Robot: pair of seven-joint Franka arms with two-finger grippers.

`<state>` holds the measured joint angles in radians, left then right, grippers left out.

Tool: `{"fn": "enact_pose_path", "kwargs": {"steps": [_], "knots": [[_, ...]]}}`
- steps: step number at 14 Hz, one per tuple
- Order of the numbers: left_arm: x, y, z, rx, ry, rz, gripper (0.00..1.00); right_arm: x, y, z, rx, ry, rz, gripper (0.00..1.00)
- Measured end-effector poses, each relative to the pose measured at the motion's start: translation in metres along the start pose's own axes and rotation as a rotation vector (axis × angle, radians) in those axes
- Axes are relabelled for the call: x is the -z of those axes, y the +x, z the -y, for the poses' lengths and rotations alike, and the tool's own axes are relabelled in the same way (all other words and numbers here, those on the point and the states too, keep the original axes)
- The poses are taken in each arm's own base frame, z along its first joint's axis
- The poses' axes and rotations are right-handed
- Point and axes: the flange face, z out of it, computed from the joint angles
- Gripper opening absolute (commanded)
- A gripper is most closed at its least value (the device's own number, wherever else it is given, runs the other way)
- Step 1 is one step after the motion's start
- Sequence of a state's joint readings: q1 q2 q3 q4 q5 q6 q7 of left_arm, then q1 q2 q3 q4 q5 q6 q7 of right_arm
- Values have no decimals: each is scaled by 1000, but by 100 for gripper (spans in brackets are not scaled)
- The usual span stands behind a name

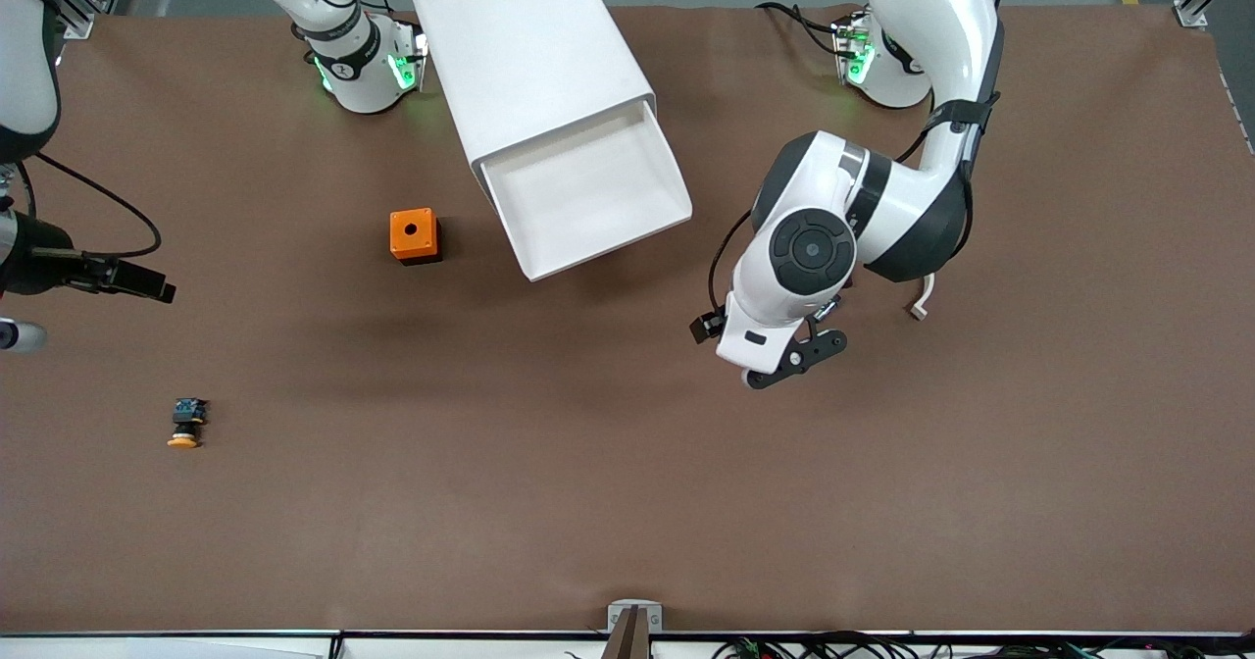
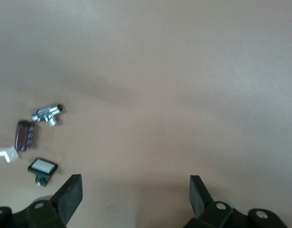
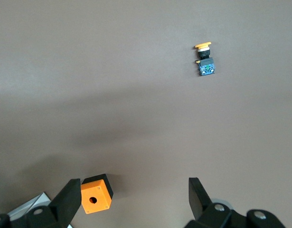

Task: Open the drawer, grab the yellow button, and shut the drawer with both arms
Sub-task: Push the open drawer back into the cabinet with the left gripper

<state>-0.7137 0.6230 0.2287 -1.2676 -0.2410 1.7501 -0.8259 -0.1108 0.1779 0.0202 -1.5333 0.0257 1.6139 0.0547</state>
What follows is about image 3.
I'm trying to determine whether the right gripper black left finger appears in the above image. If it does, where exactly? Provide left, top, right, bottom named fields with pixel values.
left=10, top=178, right=82, bottom=228

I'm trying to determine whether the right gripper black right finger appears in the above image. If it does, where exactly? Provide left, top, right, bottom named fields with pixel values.
left=185, top=177, right=246, bottom=228

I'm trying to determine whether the orange mushroom push button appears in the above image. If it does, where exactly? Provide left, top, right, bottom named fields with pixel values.
left=193, top=41, right=217, bottom=77

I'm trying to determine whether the white drawer cabinet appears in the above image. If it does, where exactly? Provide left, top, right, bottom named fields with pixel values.
left=7, top=192, right=73, bottom=228

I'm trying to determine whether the orange box with hole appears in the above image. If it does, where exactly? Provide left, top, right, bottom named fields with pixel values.
left=80, top=173, right=114, bottom=215

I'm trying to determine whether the brown table mat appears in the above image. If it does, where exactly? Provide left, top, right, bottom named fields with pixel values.
left=0, top=0, right=292, bottom=228

